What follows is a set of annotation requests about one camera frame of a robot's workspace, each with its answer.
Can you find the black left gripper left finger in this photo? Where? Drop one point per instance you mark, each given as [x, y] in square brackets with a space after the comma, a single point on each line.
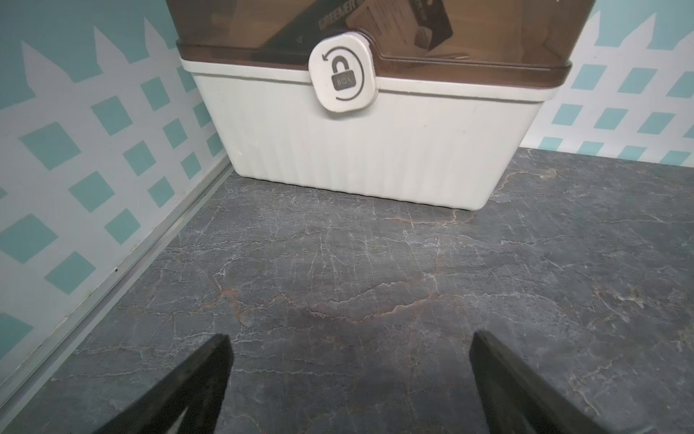
[190, 397]

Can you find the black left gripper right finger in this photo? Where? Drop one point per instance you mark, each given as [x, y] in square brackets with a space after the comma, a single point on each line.
[517, 400]

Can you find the white storage box brown lid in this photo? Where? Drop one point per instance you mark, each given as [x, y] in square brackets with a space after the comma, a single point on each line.
[459, 86]

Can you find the white box lock latch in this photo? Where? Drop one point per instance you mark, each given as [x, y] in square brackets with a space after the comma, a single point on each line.
[342, 72]

